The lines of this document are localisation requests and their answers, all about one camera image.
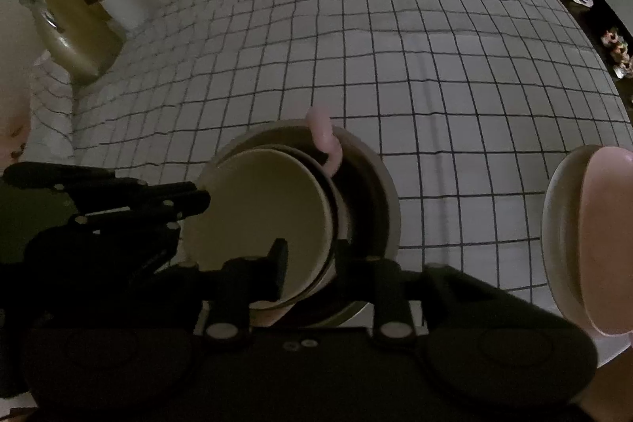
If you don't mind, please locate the stainless steel bowl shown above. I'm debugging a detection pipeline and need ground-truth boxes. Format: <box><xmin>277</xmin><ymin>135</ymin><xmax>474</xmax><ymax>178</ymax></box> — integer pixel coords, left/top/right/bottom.
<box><xmin>208</xmin><ymin>119</ymin><xmax>400</xmax><ymax>329</ymax></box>

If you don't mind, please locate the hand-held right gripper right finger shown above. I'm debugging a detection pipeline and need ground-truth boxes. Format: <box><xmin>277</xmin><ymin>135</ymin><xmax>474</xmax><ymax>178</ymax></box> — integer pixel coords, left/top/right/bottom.
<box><xmin>341</xmin><ymin>254</ymin><xmax>574</xmax><ymax>340</ymax></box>

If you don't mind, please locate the black-and-white checked tablecloth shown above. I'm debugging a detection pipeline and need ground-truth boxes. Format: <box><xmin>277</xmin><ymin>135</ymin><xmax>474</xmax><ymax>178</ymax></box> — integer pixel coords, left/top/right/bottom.
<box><xmin>30</xmin><ymin>0</ymin><xmax>633</xmax><ymax>368</ymax></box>

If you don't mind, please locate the pink bowl with steel liner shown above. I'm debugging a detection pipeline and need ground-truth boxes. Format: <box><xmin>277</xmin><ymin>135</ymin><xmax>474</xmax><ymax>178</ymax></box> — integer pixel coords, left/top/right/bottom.
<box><xmin>237</xmin><ymin>106</ymin><xmax>357</xmax><ymax>304</ymax></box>

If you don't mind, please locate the large white plate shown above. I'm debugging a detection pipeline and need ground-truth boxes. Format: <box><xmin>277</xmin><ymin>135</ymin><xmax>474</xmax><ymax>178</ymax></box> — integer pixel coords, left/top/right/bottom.
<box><xmin>541</xmin><ymin>144</ymin><xmax>601</xmax><ymax>326</ymax></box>

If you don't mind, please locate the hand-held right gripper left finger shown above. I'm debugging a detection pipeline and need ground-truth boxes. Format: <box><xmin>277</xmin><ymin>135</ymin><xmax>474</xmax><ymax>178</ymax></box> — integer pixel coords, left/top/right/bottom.
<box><xmin>54</xmin><ymin>238</ymin><xmax>290</xmax><ymax>340</ymax></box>

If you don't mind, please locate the golden glass vase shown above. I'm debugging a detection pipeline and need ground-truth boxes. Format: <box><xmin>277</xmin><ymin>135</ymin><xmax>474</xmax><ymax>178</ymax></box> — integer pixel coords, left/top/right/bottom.
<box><xmin>20</xmin><ymin>0</ymin><xmax>124</xmax><ymax>84</ymax></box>

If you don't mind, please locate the white ceramic bowl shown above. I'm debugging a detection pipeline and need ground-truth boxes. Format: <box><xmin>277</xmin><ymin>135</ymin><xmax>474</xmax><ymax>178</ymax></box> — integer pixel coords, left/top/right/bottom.
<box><xmin>180</xmin><ymin>145</ymin><xmax>339</xmax><ymax>309</ymax></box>

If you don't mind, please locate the pink bear-shaped plate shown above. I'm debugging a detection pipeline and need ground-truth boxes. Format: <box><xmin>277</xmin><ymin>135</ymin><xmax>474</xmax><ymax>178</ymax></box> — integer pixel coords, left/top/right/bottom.
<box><xmin>580</xmin><ymin>145</ymin><xmax>633</xmax><ymax>336</ymax></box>

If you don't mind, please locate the white plastic jug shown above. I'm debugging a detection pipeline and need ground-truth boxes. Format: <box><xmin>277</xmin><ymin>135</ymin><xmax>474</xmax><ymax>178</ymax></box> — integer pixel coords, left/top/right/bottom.
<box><xmin>104</xmin><ymin>0</ymin><xmax>166</xmax><ymax>34</ymax></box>

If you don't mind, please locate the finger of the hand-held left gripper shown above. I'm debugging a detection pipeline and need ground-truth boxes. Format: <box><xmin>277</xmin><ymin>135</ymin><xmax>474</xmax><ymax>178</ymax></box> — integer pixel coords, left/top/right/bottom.
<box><xmin>4</xmin><ymin>162</ymin><xmax>118</xmax><ymax>191</ymax></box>
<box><xmin>116</xmin><ymin>182</ymin><xmax>211</xmax><ymax>219</ymax></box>

